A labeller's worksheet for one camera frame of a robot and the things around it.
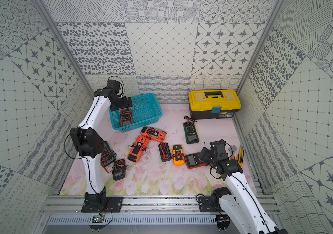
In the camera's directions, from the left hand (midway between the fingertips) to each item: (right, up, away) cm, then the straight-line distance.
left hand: (125, 104), depth 94 cm
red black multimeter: (-3, -9, +11) cm, 14 cm away
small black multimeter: (0, -39, -12) cm, 40 cm away
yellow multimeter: (+35, -32, -6) cm, 47 cm away
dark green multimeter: (+44, -20, +5) cm, 49 cm away
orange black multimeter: (+8, -29, -4) cm, 31 cm away
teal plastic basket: (+9, -3, +24) cm, 26 cm away
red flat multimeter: (+43, -35, -7) cm, 56 cm away
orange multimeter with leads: (+18, -20, +4) cm, 27 cm away
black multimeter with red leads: (+26, -31, -4) cm, 41 cm away
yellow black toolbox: (+60, +1, +5) cm, 60 cm away
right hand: (+51, -31, -13) cm, 61 cm away
